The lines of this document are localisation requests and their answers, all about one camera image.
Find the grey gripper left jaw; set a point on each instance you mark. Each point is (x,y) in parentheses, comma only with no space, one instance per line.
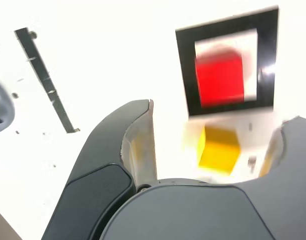
(97,162)

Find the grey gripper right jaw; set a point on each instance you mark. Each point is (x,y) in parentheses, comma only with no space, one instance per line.
(217,212)

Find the yellow cube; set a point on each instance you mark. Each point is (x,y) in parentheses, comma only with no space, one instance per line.
(217,152)

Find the red cube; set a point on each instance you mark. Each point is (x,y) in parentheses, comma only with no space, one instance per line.
(220,80)

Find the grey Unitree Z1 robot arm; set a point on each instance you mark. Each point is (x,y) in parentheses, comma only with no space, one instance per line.
(1,110)

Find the black tape square outline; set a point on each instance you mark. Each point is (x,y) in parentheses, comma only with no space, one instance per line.
(185,70)

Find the black tape strip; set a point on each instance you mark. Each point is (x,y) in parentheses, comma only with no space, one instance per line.
(43,75)

